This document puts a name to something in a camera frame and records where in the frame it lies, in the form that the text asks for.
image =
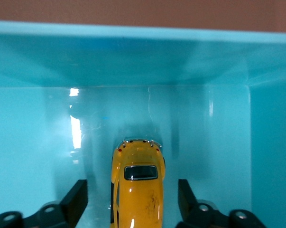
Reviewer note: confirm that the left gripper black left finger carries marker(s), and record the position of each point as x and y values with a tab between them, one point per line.
74	202

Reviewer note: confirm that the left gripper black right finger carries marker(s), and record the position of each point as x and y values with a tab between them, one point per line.
186	199

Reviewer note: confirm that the yellow toy beetle car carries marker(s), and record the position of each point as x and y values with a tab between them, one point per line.
138	197

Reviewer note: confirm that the teal plastic bin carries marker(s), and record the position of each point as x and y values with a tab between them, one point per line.
38	118

